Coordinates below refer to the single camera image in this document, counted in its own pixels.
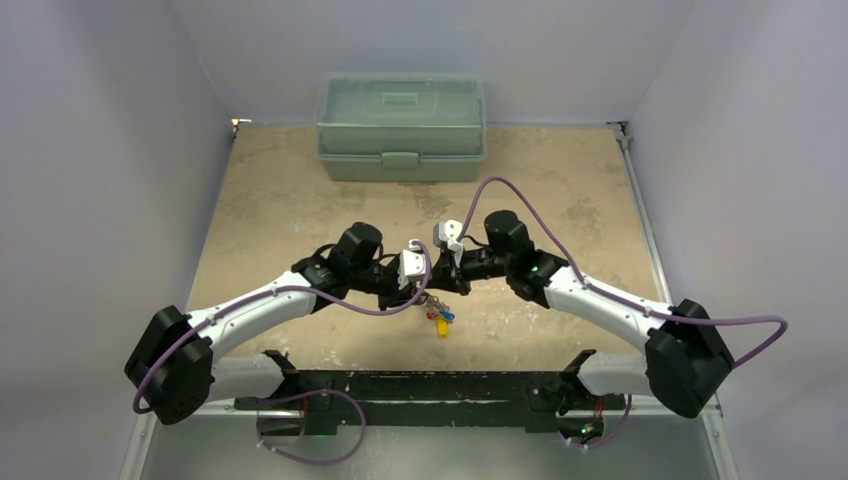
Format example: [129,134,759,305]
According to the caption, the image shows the metal keyring with keys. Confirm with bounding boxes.
[413,291,456,321]

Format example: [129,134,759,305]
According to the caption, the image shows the yellow key tag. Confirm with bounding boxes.
[436,319,450,340]

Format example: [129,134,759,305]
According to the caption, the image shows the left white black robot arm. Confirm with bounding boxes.
[124,222,432,425]

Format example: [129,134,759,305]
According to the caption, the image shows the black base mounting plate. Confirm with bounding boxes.
[235,370,626,435]

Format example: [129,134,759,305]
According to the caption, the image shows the green plastic storage box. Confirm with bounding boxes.
[315,72,487,182]

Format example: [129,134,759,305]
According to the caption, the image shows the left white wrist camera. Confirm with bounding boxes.
[398,239,427,289]

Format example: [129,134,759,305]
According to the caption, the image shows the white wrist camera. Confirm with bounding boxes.
[398,239,427,289]
[433,220,464,264]

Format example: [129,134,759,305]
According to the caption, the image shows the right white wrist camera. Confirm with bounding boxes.
[433,220,464,264]

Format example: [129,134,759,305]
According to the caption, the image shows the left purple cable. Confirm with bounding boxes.
[132,239,433,466]

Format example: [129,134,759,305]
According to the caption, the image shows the purple cable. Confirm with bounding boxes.
[132,239,433,466]
[458,176,790,452]

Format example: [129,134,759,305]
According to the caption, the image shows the right aluminium table edge rail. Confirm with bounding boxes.
[607,121,740,479]

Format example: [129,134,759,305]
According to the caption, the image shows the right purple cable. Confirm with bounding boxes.
[458,176,790,452]

